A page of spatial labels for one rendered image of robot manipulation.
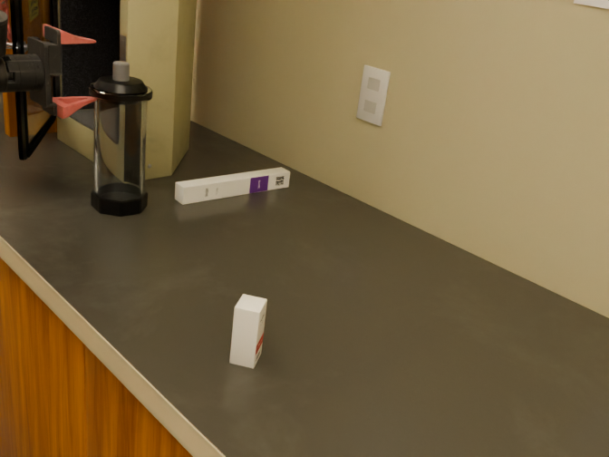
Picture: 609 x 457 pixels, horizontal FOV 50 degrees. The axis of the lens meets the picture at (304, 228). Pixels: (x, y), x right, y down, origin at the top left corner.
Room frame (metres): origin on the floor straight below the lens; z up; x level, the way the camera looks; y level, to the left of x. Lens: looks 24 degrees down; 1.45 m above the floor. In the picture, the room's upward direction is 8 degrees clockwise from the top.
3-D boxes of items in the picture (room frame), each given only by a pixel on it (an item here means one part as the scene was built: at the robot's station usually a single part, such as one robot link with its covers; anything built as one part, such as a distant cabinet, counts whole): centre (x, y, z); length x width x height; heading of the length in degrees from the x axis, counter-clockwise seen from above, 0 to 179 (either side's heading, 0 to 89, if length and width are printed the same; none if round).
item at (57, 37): (1.08, 0.42, 1.23); 0.09 x 0.07 x 0.07; 136
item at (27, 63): (1.03, 0.47, 1.20); 0.07 x 0.07 x 0.10; 46
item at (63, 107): (1.08, 0.42, 1.16); 0.09 x 0.07 x 0.07; 136
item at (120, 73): (1.14, 0.35, 1.18); 0.09 x 0.09 x 0.07
